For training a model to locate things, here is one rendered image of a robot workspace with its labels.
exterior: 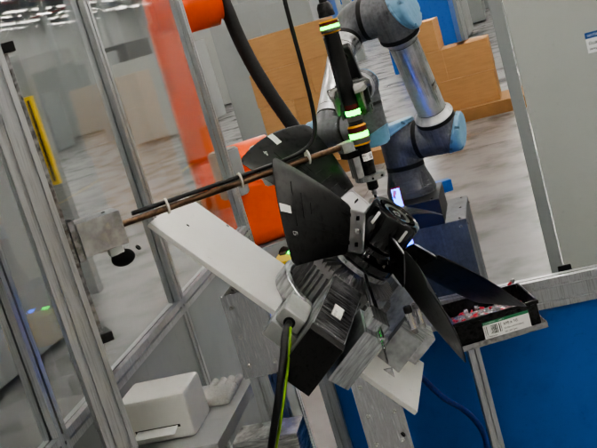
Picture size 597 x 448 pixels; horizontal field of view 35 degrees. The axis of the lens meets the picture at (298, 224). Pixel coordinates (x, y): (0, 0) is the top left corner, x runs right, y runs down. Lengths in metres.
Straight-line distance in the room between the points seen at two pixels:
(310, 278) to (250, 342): 0.21
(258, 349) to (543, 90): 2.13
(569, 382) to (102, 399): 1.31
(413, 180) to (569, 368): 0.71
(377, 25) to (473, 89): 8.79
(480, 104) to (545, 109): 7.49
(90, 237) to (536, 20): 2.41
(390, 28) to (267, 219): 3.55
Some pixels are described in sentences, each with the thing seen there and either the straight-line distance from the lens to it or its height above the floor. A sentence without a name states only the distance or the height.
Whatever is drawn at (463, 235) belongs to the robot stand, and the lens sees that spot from 2.85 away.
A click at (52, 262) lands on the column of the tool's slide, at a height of 1.36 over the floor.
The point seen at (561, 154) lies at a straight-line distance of 4.00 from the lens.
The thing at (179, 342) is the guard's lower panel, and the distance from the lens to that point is 2.78.
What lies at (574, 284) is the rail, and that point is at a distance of 2.61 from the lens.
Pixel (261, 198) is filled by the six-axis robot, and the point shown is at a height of 0.67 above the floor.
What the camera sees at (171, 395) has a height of 0.97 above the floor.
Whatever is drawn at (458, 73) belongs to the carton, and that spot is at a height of 0.55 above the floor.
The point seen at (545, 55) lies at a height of 1.28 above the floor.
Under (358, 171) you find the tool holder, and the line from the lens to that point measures 2.16.
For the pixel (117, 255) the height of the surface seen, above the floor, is 1.33.
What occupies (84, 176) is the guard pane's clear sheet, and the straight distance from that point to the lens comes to 2.48.
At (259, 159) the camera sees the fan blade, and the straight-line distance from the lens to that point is 2.17.
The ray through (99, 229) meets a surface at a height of 1.39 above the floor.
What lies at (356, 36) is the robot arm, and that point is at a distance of 2.67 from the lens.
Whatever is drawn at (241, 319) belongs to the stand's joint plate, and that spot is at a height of 1.09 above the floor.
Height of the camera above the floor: 1.69
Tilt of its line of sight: 12 degrees down
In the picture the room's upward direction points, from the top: 16 degrees counter-clockwise
